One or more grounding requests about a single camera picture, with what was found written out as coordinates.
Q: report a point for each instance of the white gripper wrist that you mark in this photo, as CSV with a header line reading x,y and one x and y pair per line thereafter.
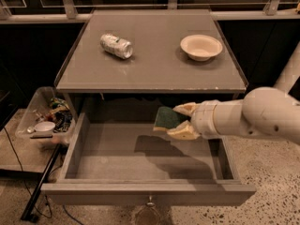
x,y
202,119

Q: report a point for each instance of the green and yellow sponge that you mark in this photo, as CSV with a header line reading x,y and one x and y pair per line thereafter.
x,y
167,118

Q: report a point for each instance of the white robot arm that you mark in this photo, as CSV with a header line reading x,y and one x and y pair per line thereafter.
x,y
264,113

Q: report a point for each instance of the white bowl on counter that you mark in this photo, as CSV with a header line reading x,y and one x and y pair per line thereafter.
x,y
201,47

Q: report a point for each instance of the grey cabinet counter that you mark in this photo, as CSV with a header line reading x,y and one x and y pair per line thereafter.
x,y
157,66

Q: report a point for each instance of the open grey top drawer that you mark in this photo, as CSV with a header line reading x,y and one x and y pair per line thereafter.
x,y
120,163

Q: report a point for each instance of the crushed silver can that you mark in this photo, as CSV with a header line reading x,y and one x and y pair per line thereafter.
x,y
117,46

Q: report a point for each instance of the dark clutter items in bin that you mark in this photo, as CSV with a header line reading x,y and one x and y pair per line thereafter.
x,y
58,113

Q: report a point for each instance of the clear plastic storage bin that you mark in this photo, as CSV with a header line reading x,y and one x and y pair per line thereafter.
x,y
48,139

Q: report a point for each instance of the small white bowl in bin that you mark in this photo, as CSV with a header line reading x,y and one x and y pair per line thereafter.
x,y
44,126

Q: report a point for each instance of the black metal floor stand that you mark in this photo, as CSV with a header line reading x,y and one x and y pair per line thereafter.
x,y
27,214

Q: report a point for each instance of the metal drawer handle knob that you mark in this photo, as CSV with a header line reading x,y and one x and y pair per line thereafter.
x,y
150,202

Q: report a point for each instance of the metal window railing frame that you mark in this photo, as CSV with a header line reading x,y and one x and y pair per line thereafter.
x,y
77,11

